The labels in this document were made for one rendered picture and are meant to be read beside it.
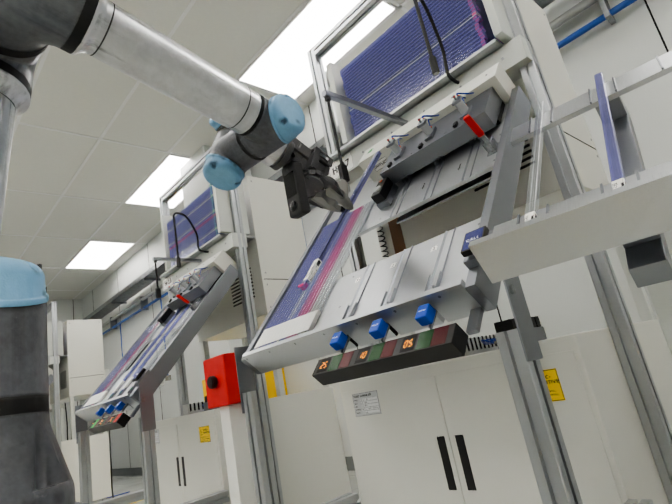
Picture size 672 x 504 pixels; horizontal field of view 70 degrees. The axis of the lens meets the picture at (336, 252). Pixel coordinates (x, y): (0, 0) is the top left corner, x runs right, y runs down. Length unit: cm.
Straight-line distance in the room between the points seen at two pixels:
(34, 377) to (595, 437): 93
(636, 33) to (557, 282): 129
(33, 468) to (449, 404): 94
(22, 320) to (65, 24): 38
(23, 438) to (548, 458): 64
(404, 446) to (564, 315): 169
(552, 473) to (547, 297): 213
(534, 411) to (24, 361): 63
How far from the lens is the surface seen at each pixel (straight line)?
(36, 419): 49
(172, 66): 76
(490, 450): 119
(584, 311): 280
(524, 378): 78
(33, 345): 49
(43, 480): 49
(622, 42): 299
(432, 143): 128
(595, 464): 110
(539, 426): 78
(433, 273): 90
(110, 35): 73
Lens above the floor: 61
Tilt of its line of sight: 16 degrees up
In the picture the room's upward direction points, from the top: 11 degrees counter-clockwise
